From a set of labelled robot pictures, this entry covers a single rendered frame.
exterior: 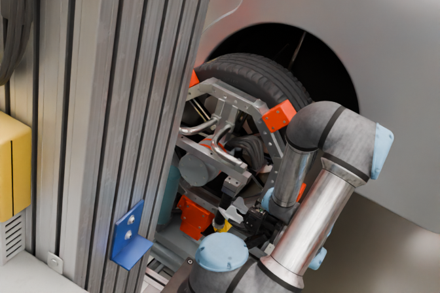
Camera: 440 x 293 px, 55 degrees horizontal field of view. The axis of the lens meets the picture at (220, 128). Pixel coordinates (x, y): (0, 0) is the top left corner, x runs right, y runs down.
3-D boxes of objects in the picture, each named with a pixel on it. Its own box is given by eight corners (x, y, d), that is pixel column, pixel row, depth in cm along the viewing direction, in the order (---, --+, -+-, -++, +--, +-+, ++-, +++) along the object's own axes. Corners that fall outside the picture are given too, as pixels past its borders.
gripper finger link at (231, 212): (221, 196, 138) (247, 208, 136) (217, 209, 141) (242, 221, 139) (218, 202, 135) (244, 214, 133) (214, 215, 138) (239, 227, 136)
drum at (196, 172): (232, 169, 169) (241, 141, 161) (204, 195, 152) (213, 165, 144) (203, 153, 173) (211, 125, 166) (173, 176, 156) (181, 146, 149)
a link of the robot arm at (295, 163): (283, 100, 97) (254, 215, 132) (325, 122, 93) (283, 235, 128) (307, 76, 104) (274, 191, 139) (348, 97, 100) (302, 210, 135)
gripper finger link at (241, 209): (232, 188, 143) (253, 203, 139) (228, 200, 146) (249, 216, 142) (226, 191, 140) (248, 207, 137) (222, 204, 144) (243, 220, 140)
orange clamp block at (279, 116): (279, 125, 152) (298, 115, 146) (270, 134, 145) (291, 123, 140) (268, 109, 151) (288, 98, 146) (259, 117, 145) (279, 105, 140)
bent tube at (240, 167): (266, 150, 150) (275, 125, 144) (241, 174, 134) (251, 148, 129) (224, 128, 155) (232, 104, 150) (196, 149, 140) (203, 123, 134)
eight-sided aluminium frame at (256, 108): (260, 230, 173) (307, 121, 144) (253, 239, 168) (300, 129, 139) (156, 167, 190) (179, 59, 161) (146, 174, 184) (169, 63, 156)
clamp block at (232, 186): (245, 185, 143) (249, 173, 140) (233, 198, 136) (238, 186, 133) (233, 178, 145) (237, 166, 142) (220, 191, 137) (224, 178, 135)
